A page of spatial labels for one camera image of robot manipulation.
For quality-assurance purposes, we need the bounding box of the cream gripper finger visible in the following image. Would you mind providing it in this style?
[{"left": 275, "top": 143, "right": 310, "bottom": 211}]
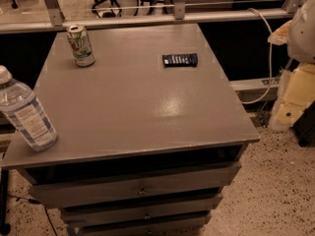
[
  {"left": 269, "top": 63, "right": 315, "bottom": 131},
  {"left": 268, "top": 21, "right": 292, "bottom": 45}
]

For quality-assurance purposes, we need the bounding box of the dark blue rxbar wrapper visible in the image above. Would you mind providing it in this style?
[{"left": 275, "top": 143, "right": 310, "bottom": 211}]
[{"left": 162, "top": 53, "right": 198, "bottom": 68}]

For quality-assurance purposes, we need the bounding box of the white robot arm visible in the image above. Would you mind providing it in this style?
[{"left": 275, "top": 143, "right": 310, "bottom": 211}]
[{"left": 268, "top": 0, "right": 315, "bottom": 131}]

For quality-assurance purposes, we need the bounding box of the grey metal floor beam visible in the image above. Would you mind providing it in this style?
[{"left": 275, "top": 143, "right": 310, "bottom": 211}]
[{"left": 230, "top": 78, "right": 280, "bottom": 103}]

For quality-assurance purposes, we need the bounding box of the middle grey drawer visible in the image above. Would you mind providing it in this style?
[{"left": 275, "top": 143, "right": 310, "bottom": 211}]
[{"left": 61, "top": 192, "right": 222, "bottom": 227}]

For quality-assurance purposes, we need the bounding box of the grey drawer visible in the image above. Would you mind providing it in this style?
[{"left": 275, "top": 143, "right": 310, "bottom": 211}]
[
  {"left": 30, "top": 161, "right": 241, "bottom": 207},
  {"left": 79, "top": 211, "right": 211, "bottom": 236},
  {"left": 61, "top": 192, "right": 222, "bottom": 227}
]

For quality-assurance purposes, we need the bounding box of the grey drawer cabinet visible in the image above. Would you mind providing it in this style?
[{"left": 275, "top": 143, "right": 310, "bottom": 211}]
[{"left": 1, "top": 23, "right": 261, "bottom": 236}]

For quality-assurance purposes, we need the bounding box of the green white soda can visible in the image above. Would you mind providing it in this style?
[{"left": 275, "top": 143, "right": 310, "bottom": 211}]
[{"left": 67, "top": 25, "right": 95, "bottom": 67}]

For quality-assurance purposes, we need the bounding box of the top grey drawer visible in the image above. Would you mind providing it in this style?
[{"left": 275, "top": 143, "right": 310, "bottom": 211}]
[{"left": 30, "top": 161, "right": 241, "bottom": 207}]

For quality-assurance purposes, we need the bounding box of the bottom grey drawer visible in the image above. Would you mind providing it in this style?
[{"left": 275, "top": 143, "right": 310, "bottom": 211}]
[{"left": 79, "top": 211, "right": 211, "bottom": 236}]

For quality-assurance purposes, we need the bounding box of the clear plastic water bottle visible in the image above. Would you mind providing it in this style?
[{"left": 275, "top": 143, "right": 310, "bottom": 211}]
[{"left": 0, "top": 66, "right": 57, "bottom": 151}]

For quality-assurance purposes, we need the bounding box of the black stand leg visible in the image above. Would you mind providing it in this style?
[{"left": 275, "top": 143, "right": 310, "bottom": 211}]
[{"left": 0, "top": 170, "right": 11, "bottom": 236}]

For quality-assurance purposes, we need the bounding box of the white cable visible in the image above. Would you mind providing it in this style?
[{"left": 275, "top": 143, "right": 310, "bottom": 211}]
[{"left": 240, "top": 7, "right": 275, "bottom": 105}]

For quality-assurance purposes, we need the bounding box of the metal railing frame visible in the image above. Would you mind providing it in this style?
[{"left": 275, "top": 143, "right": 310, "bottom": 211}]
[{"left": 0, "top": 0, "right": 307, "bottom": 34}]

